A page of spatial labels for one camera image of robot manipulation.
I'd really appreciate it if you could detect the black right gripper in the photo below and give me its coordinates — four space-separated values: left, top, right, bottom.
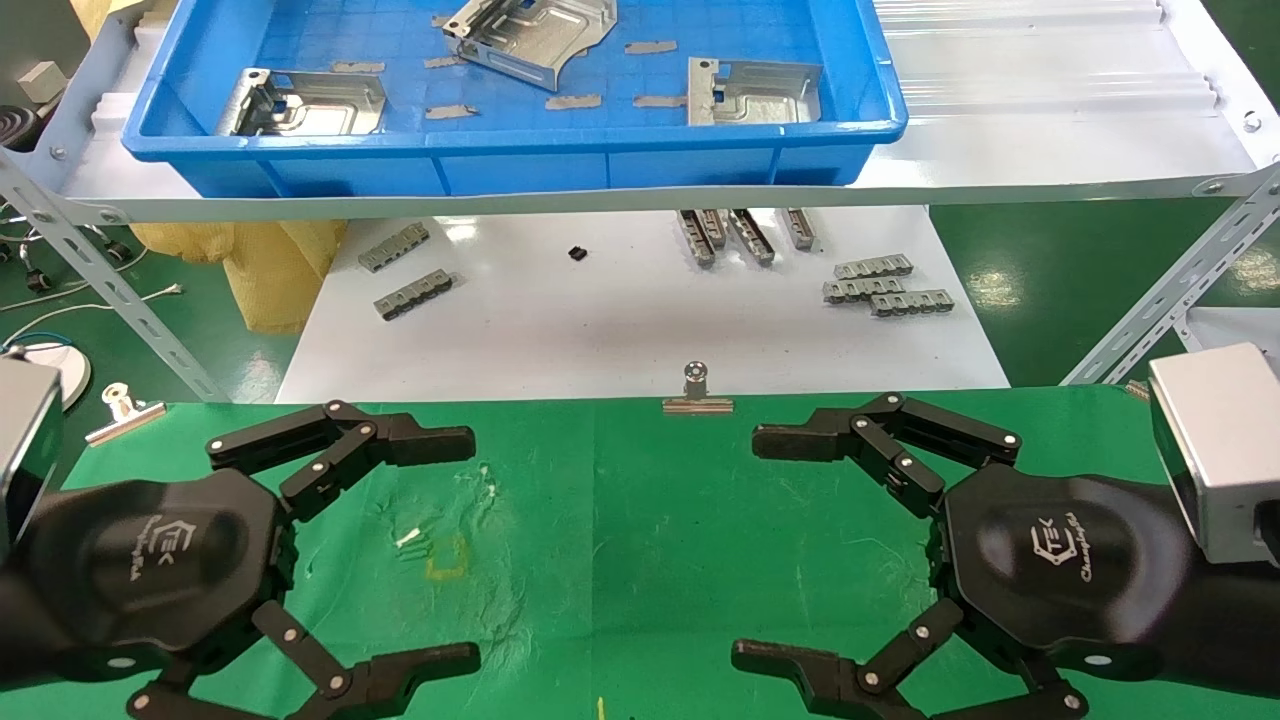
732 392 1280 720

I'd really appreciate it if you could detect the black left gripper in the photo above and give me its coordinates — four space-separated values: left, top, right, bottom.
0 400 483 720

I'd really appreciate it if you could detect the silver sheet metal bracket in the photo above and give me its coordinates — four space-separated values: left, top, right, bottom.
216 68 389 137
442 0 619 93
686 57 824 127

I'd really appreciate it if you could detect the metal binder clip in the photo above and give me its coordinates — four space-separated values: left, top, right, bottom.
662 361 735 415
84 383 168 447

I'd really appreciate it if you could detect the green cloth mat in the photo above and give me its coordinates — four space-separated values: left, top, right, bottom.
0 385 1280 720

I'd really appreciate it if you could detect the yellow cloth garment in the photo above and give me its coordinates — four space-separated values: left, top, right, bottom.
70 0 349 334

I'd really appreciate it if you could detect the white standing fan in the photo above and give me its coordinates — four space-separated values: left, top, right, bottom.
0 340 93 411

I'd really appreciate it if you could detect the blue plastic tray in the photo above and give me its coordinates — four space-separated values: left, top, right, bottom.
122 0 909 198

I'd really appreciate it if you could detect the grey metal shelf rack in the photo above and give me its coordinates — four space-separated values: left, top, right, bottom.
0 0 1280 401

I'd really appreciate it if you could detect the black swivel chair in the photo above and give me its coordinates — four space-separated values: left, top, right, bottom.
0 200 136 296

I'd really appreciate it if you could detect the black coiled disc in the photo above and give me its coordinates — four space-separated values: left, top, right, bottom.
0 105 41 151

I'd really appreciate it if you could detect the small grey box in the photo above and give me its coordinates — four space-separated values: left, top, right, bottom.
17 60 68 103

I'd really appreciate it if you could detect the white floor cable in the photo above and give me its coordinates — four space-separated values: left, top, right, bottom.
0 283 184 346

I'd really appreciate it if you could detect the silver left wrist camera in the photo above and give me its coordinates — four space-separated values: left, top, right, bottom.
0 355 64 561

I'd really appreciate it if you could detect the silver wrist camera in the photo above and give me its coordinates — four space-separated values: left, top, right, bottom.
0 355 64 561
1148 343 1280 568

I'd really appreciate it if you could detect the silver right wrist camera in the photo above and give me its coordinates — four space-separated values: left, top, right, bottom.
1148 343 1280 568

